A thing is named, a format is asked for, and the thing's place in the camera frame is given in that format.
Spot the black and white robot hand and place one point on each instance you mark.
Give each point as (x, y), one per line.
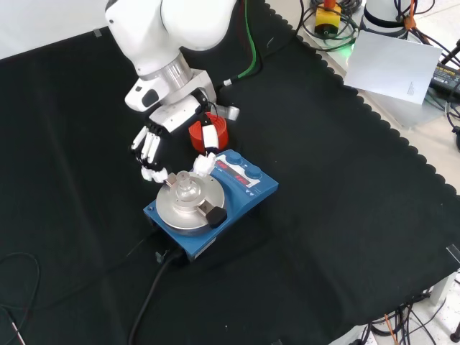
(176, 115)

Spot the clear round-bottom flask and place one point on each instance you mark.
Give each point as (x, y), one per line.
(187, 190)

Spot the heater with blue base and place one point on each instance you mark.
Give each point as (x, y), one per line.
(258, 190)

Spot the grey tape strip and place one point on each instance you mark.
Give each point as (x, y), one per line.
(97, 33)

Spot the black cloth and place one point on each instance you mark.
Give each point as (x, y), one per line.
(323, 215)

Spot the yellow stop button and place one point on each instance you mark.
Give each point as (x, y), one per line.
(327, 18)

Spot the pale board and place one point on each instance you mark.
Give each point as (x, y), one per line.
(391, 64)

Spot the thin red-white probe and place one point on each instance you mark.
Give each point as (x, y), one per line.
(17, 332)

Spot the black power adapter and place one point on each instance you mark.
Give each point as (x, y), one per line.
(445, 77)

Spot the white bench leg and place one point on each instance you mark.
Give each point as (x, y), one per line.
(442, 289)

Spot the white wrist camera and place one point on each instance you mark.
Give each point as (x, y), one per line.
(142, 97)

